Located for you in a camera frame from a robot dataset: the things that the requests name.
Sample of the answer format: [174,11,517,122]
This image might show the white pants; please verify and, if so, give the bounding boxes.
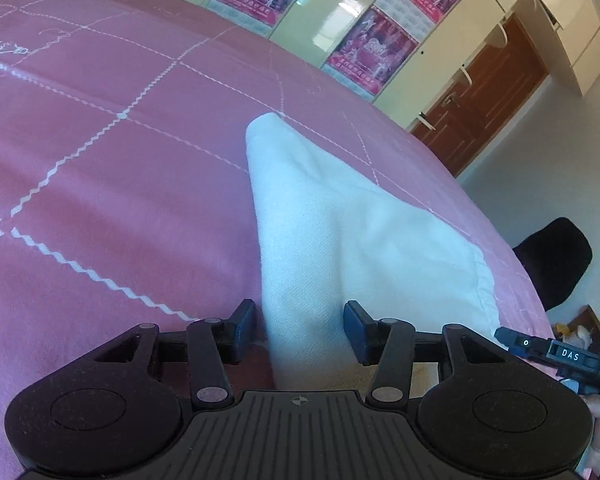
[246,114,500,390]

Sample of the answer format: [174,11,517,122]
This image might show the pink checked bed cover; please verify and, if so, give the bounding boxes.
[0,0,550,479]

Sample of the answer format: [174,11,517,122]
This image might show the brown wooden door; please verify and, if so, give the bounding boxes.
[411,15,548,176]

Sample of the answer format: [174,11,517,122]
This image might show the lower right purple poster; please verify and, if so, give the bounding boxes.
[322,6,419,102]

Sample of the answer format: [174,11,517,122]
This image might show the cream wardrobe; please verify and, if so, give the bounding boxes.
[186,0,600,127]

